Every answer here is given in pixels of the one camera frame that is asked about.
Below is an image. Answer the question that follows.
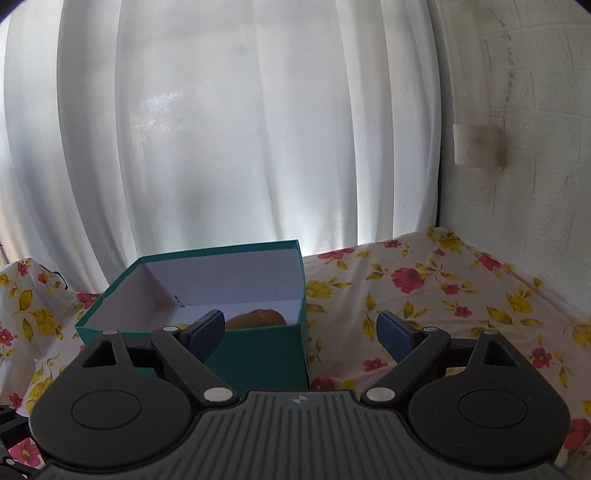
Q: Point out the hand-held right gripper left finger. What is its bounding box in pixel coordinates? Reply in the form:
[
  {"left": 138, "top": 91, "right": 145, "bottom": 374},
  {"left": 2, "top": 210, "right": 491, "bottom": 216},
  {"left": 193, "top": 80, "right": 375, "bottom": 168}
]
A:
[{"left": 82, "top": 310, "right": 236, "bottom": 406}]

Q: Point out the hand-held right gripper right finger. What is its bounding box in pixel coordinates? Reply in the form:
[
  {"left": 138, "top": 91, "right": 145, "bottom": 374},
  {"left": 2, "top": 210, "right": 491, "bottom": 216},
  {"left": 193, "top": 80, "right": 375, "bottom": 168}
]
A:
[{"left": 360, "top": 311, "right": 520, "bottom": 407}]

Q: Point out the brown kiwi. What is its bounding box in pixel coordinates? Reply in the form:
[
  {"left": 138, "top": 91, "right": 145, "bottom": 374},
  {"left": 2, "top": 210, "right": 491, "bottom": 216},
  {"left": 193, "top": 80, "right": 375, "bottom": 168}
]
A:
[{"left": 225, "top": 308, "right": 286, "bottom": 330}]

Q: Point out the teal cardboard box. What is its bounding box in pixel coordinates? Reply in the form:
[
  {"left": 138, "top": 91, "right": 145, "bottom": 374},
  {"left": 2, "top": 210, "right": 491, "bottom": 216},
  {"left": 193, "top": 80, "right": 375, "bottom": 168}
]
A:
[{"left": 75, "top": 239, "right": 310, "bottom": 391}]

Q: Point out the floral tablecloth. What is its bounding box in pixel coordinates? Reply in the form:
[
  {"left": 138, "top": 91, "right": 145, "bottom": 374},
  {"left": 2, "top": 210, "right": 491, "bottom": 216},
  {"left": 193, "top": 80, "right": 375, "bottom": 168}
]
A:
[{"left": 0, "top": 226, "right": 591, "bottom": 472}]

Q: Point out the white curtain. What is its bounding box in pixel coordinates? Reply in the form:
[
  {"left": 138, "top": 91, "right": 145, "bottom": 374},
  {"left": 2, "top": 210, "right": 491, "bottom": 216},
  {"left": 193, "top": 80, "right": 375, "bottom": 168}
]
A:
[{"left": 0, "top": 0, "right": 444, "bottom": 296}]

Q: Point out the beige wall fixture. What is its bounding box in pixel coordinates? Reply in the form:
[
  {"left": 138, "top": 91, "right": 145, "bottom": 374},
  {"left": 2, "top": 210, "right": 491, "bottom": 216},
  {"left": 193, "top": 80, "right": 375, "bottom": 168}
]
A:
[{"left": 452, "top": 122, "right": 506, "bottom": 169}]

